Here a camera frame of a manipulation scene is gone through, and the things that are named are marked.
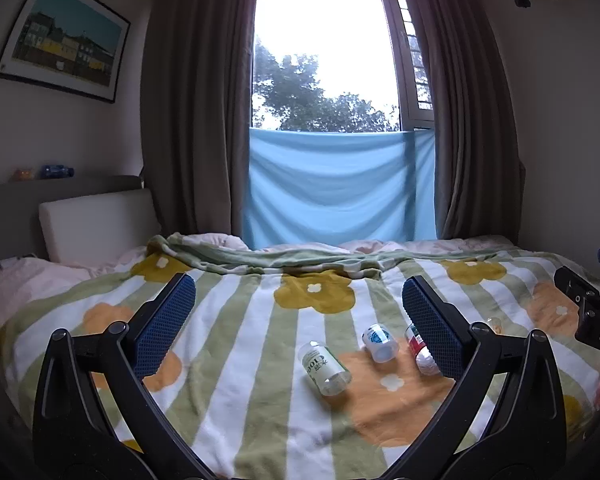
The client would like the striped floral blanket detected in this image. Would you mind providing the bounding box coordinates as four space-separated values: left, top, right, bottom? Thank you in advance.
0 233 600 480

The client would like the white bottle blue label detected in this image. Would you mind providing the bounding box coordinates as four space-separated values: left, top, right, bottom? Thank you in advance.
362 323 400 364

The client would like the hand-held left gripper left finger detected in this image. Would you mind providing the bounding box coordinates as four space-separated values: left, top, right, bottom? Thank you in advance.
32 273 216 480

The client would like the framed houses picture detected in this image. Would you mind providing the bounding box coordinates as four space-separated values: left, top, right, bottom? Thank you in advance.
0 0 132 105

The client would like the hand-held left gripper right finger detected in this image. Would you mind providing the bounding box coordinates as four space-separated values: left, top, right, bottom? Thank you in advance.
385 275 567 480

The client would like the small blue toy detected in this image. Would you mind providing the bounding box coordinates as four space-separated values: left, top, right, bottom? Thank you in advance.
40 163 75 180

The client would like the tree outside window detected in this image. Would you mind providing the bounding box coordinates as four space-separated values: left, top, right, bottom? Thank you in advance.
252 36 401 134

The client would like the white headboard cushion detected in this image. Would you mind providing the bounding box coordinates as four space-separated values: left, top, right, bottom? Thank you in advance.
38 188 164 265

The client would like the red label clear cup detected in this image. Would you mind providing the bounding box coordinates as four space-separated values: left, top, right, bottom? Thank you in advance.
404 324 443 376

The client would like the white window frame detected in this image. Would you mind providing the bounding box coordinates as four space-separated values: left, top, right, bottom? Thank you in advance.
250 0 436 134

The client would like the grey headboard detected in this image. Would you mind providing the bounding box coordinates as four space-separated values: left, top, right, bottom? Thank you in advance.
0 175 154 281

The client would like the light blue cloth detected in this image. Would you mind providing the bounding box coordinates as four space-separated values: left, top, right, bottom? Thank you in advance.
242 128 439 251

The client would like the brown curtain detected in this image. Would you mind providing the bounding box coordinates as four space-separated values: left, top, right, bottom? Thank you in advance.
412 0 526 241
139 0 261 239

